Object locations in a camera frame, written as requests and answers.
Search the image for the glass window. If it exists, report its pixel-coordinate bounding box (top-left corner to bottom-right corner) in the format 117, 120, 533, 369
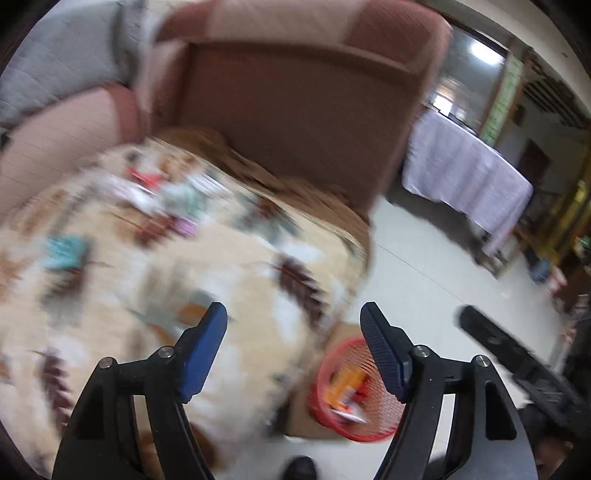
427, 23, 513, 134

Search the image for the wooden lattice screen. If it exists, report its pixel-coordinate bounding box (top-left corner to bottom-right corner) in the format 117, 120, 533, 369
522, 46, 591, 130

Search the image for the black shoe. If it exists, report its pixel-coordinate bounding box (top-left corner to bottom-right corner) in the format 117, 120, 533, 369
283, 456, 318, 480

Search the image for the red and white wrapper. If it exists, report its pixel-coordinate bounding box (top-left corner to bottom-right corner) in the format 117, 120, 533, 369
124, 166, 162, 190

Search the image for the reddish brown sofa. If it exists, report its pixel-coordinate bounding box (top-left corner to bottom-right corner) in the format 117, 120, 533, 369
0, 0, 455, 227

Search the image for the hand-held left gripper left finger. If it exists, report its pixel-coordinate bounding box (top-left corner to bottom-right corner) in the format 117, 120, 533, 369
52, 302, 228, 480

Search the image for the grey green packet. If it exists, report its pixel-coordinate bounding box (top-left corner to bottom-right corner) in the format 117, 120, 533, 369
164, 182, 208, 217

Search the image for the leaf printed blanket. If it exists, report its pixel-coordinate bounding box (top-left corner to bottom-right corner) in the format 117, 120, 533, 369
0, 141, 370, 480

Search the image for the purple floral tablecloth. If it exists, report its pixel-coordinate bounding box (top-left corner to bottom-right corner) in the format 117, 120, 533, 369
402, 108, 534, 259

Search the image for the blue bag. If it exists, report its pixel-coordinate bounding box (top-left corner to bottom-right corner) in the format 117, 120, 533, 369
526, 258, 552, 284

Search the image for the white packet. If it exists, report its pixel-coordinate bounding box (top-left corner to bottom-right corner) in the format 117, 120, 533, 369
330, 406, 368, 425

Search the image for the bamboo print wall scroll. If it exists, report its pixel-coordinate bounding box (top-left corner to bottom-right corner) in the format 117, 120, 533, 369
480, 51, 525, 144

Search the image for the teal packet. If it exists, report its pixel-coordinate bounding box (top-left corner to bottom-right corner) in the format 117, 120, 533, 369
44, 235, 90, 271

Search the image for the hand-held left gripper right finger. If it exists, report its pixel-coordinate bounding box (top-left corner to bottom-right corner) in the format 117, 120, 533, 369
359, 302, 540, 480

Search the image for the golden wooden frame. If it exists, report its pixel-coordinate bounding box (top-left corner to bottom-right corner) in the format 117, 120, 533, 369
540, 180, 591, 268

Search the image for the dark wooden door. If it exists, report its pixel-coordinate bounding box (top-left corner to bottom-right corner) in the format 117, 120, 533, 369
517, 138, 552, 185

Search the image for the grey quilted cover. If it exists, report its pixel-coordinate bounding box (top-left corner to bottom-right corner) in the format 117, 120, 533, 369
0, 0, 144, 130

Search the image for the red mesh basket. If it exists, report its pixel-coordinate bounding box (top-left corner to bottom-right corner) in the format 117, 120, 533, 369
308, 336, 411, 443

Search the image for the orange wrapper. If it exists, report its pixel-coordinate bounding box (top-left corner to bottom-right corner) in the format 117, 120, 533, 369
325, 364, 365, 409

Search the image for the wooden board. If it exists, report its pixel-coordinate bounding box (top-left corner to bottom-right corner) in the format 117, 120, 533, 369
281, 323, 398, 439

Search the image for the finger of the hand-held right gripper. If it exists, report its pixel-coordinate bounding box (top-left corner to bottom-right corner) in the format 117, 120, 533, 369
458, 305, 536, 370

